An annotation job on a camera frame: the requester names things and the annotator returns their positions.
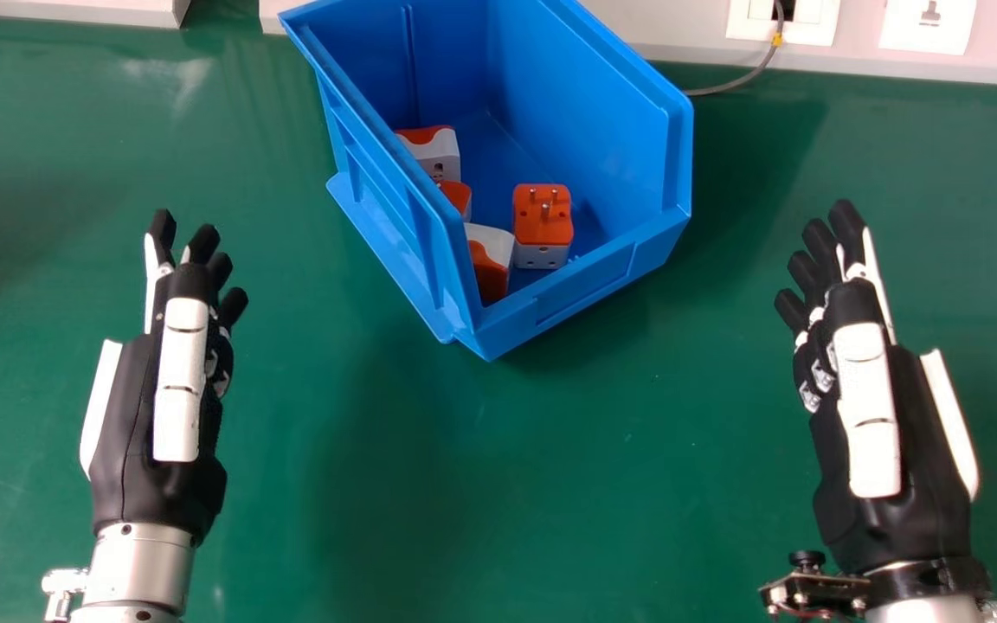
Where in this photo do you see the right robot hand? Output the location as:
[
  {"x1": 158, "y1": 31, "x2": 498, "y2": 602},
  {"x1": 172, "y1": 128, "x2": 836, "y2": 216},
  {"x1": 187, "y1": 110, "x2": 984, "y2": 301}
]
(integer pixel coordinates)
[{"x1": 774, "y1": 199, "x2": 990, "y2": 589}]

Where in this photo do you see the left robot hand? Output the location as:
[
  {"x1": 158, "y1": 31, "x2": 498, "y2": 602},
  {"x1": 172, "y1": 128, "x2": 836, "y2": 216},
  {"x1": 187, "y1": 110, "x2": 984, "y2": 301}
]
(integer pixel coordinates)
[{"x1": 80, "y1": 209, "x2": 249, "y2": 547}]

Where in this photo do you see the white-and-orange plug adapter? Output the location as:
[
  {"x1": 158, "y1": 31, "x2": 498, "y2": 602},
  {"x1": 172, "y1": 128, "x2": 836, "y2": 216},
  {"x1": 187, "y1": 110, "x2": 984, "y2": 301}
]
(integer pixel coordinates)
[
  {"x1": 511, "y1": 183, "x2": 575, "y2": 270},
  {"x1": 464, "y1": 222, "x2": 516, "y2": 306},
  {"x1": 438, "y1": 180, "x2": 473, "y2": 222},
  {"x1": 395, "y1": 125, "x2": 462, "y2": 184}
]

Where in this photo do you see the blue plastic bin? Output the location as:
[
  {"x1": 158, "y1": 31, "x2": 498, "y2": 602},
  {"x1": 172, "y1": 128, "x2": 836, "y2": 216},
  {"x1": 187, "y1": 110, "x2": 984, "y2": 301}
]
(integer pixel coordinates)
[{"x1": 278, "y1": 0, "x2": 695, "y2": 363}]

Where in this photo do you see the grey cable with plug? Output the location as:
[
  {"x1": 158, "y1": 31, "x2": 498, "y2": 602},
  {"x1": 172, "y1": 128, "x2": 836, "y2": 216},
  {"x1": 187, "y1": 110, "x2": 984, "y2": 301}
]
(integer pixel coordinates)
[{"x1": 683, "y1": 0, "x2": 799, "y2": 97}]

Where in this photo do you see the white cable duct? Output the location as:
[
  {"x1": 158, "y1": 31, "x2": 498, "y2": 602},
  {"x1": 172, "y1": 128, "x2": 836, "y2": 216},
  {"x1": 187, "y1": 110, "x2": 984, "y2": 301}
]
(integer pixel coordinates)
[{"x1": 0, "y1": 0, "x2": 193, "y2": 30}]

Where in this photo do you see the white wall socket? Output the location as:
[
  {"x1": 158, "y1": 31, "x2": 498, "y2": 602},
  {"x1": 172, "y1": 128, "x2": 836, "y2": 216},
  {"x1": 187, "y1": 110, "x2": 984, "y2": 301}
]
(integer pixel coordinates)
[
  {"x1": 878, "y1": 0, "x2": 979, "y2": 56},
  {"x1": 725, "y1": 0, "x2": 842, "y2": 47}
]

